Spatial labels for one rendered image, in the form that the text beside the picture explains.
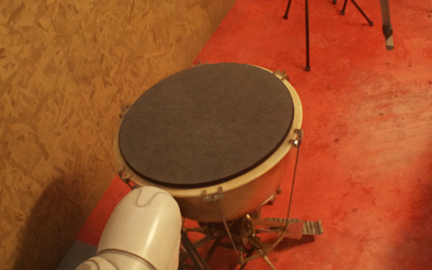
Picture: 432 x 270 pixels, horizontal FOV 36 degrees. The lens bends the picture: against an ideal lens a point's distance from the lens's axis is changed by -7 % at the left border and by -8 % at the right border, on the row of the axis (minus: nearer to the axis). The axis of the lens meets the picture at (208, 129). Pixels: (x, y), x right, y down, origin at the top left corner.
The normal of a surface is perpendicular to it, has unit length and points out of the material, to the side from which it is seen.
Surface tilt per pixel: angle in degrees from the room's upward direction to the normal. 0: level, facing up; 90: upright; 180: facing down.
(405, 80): 0
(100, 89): 90
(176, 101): 0
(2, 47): 90
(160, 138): 0
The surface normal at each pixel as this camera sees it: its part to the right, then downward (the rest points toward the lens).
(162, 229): 0.70, -0.39
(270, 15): -0.22, -0.73
